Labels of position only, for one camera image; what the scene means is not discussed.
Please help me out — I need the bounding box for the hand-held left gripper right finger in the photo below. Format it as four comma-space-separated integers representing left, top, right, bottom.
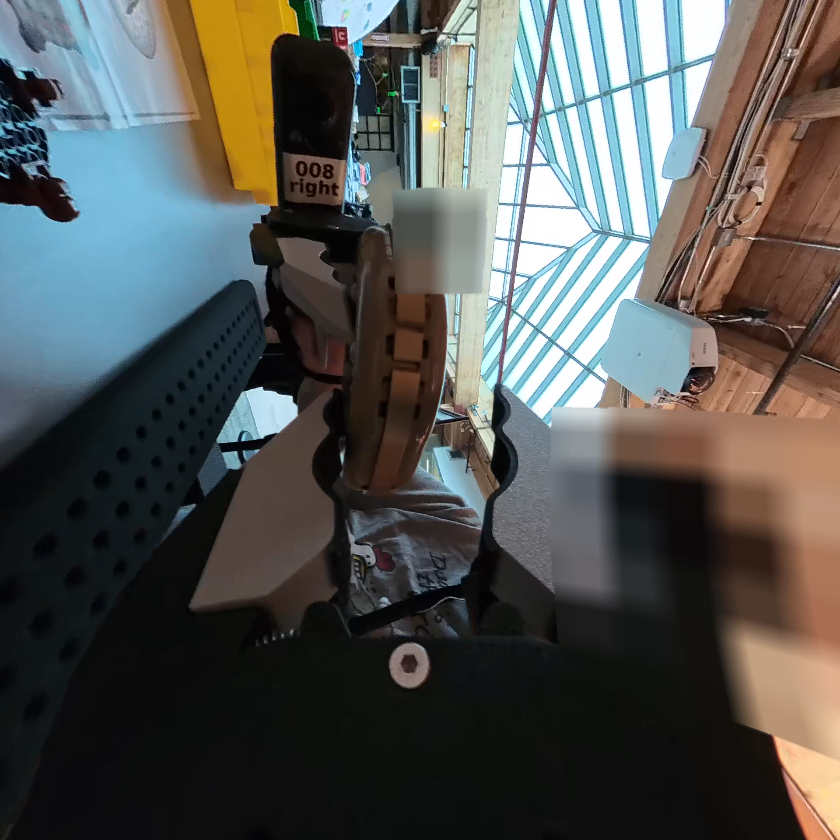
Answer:
466, 386, 557, 636

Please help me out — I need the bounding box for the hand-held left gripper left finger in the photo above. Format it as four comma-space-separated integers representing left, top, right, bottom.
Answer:
189, 390, 352, 631

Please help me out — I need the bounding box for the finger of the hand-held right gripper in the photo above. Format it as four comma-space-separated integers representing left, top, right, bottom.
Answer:
271, 236, 357, 370

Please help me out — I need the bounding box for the round tan brick-built disc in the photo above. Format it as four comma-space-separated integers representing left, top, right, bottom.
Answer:
341, 226, 450, 493

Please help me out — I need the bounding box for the person's right hand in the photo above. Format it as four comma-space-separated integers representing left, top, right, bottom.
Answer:
290, 310, 350, 410

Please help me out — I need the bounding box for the yellow plastic bin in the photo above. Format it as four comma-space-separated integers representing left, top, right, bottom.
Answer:
189, 0, 301, 206

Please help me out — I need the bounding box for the white paper sheet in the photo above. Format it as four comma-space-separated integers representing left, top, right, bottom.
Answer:
322, 0, 401, 43

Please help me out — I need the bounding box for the grey printed sweatshirt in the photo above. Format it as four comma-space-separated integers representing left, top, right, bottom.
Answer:
344, 469, 487, 641

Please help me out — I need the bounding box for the building instruction booklet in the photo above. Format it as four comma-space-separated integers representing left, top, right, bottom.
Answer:
0, 0, 201, 132

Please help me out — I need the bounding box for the dark brown round brick plate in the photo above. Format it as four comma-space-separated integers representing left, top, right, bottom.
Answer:
0, 58, 81, 223

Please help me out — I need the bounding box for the black metal pipe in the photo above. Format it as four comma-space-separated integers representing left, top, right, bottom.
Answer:
755, 276, 840, 414

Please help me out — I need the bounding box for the black strap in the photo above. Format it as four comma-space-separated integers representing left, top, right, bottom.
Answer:
348, 586, 468, 636

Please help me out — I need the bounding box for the wooden post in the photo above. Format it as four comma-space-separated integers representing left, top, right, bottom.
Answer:
453, 0, 519, 408

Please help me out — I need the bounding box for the white wireless access point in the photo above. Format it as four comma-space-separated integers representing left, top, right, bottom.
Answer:
661, 126, 708, 180

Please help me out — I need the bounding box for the grey cable bundle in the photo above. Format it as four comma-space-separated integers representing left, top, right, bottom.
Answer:
656, 0, 828, 309

